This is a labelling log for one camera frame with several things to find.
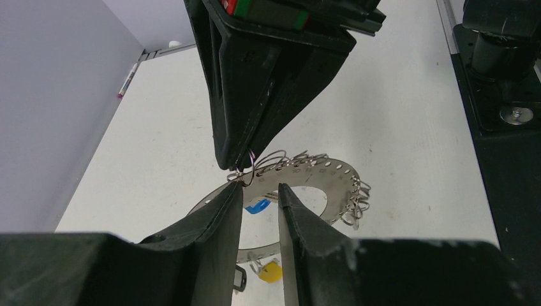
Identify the aluminium right side rail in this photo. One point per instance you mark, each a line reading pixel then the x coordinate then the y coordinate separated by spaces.
pixel 448 21

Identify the aluminium back rail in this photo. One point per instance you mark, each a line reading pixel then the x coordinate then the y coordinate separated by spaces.
pixel 174 48

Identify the aluminium rail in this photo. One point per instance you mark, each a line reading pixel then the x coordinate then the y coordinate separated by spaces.
pixel 448 21
pixel 174 48

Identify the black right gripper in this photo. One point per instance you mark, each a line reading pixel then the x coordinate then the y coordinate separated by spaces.
pixel 256 87

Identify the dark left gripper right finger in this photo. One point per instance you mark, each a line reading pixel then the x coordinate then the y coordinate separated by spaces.
pixel 322 266

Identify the pink white marker pen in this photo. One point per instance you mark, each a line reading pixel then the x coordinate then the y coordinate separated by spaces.
pixel 128 80

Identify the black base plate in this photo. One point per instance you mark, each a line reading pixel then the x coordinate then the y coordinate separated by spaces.
pixel 509 162

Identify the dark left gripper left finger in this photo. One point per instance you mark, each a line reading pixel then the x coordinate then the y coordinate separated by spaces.
pixel 191 262

